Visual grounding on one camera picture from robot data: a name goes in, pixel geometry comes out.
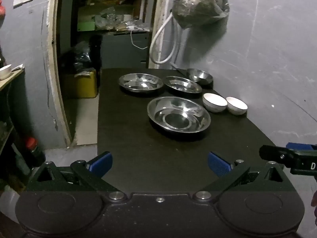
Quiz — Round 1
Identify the large steel plate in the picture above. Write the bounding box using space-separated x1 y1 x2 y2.
147 96 211 135

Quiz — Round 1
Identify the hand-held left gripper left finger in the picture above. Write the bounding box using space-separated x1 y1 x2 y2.
26 151 128 201

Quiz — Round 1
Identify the white hose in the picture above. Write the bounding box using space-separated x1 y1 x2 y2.
149 13 182 65

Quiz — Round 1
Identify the white bowl on counter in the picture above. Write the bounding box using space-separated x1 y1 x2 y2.
0 64 12 80

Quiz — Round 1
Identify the steel bowl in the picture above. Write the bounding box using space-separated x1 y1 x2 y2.
186 68 214 88

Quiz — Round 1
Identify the red-capped bottle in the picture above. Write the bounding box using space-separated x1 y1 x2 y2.
25 137 46 169

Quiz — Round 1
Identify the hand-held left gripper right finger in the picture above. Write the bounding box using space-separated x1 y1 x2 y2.
193 152 296 201

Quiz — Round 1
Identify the yellow box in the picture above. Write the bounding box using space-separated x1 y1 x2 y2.
62 68 97 99

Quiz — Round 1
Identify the white plastic jug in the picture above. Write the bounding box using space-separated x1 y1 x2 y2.
0 190 21 222

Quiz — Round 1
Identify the black plastic bag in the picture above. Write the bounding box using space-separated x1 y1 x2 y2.
59 41 96 73

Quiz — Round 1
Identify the dark cabinet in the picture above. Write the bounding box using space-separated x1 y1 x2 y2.
101 31 152 70

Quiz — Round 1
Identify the green box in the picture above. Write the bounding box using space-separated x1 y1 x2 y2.
77 20 96 32

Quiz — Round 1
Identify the pile of clear plastic bags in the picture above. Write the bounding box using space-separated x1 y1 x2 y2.
95 7 118 29

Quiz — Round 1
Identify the white red-rimmed bowl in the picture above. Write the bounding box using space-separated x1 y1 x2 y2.
202 93 228 113

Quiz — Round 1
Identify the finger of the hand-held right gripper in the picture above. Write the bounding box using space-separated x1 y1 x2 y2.
286 142 317 152
259 145 298 168

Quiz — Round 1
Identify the door frame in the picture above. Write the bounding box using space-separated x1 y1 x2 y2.
47 0 172 150

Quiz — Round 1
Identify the steel plate with stickers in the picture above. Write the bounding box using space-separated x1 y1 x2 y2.
162 76 203 95

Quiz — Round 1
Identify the wooden counter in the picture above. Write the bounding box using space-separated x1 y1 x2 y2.
0 69 25 92

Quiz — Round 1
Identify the white cable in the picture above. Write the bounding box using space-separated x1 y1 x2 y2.
130 30 149 50

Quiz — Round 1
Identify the plastic bag of dark contents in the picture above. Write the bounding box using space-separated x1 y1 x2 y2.
172 0 230 29

